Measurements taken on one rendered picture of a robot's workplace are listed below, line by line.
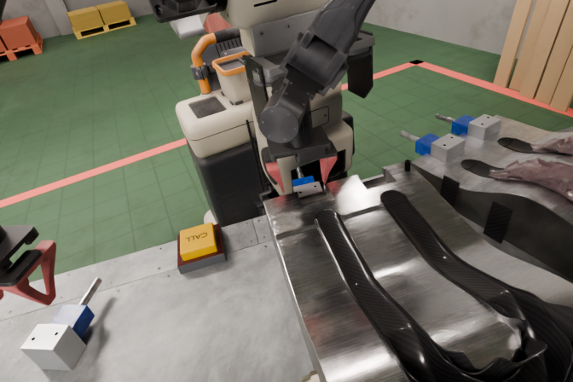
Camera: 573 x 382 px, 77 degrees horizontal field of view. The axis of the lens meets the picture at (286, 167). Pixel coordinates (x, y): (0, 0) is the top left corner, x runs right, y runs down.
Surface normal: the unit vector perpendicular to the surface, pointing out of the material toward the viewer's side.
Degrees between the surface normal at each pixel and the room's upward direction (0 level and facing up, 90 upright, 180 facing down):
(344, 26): 89
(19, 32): 90
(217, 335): 0
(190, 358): 0
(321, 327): 28
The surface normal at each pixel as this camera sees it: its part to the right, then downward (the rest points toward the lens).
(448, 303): -0.25, -0.96
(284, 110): -0.19, 0.57
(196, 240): -0.14, -0.82
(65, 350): 0.98, -0.06
